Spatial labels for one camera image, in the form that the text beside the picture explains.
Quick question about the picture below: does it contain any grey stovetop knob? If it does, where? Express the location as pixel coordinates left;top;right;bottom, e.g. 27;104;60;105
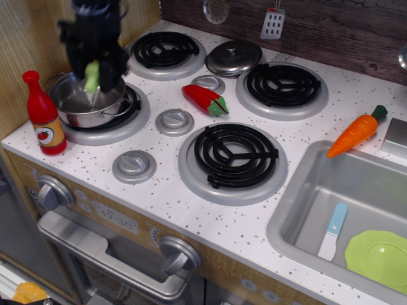
191;74;226;95
112;150;156;184
155;109;195;137

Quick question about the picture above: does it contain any orange toy carrot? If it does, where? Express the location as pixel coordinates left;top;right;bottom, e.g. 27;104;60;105
326;105;388;158

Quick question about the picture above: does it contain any grey stovetop knob middle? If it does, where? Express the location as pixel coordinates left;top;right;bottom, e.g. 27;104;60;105
155;109;195;137

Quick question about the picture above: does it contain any grey stovetop knob back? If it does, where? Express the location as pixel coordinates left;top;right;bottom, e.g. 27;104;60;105
191;74;226;95

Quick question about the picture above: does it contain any oven dial knob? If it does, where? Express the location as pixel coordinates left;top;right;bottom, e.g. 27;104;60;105
158;235;202;276
37;175;75;211

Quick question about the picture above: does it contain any back right stove burner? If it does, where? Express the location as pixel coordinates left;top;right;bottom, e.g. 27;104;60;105
235;62;329;121

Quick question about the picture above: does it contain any red toy chili pepper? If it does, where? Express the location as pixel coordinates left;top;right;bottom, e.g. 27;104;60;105
181;85;229;116

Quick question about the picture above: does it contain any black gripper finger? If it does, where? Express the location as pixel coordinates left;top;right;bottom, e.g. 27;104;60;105
99;59;127;92
66;42;92;79

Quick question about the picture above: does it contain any stainless steel pan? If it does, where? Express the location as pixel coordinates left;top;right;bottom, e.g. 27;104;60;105
47;72;133;128

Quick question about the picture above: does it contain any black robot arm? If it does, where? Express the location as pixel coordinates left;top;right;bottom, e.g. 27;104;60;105
58;1;129;92

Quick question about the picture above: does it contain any blue handled toy knife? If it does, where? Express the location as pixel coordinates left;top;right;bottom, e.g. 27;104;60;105
317;203;348;261

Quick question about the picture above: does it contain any left oven dial knob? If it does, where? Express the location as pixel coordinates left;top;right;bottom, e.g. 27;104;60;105
37;175;75;211

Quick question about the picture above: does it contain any right oven dial knob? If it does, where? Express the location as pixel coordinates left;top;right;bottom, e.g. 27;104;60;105
158;235;202;276

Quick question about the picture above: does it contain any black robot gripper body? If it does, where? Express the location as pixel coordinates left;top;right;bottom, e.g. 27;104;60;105
57;8;130;69

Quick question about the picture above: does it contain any silver oven door handle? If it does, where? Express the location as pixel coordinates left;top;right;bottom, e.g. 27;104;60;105
38;212;188;304

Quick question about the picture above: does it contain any front left stove burner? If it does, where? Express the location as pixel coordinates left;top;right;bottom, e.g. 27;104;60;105
62;83;151;146

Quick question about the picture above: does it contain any yellow object on floor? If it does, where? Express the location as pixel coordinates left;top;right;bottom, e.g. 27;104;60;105
12;282;48;304

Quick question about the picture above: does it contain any red toy ketchup bottle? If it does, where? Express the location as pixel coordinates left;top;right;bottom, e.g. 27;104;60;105
22;71;67;155

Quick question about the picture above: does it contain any silver sink basin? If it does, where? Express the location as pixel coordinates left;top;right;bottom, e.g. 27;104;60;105
266;141;406;304

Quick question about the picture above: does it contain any green toy plate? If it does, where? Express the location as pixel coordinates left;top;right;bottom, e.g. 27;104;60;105
344;230;406;294

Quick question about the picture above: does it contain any front right stove burner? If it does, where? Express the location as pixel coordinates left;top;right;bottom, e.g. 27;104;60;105
177;123;288;206

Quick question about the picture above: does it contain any hanging perforated steel ladle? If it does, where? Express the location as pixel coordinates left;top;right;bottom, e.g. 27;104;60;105
203;0;230;25

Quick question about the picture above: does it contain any steel pot lid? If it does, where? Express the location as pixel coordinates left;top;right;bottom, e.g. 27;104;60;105
205;40;263;76

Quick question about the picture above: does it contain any steel utensil at right edge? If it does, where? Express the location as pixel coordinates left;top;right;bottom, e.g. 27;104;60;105
398;45;407;70

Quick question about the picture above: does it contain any green toy broccoli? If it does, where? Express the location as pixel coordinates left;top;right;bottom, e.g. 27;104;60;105
85;60;100;93

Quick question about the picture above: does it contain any grey faucet base block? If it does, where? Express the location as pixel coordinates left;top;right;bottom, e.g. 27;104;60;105
380;118;407;159

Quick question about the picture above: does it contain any grey stovetop knob front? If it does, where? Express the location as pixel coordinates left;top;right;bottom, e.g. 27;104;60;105
112;150;156;184

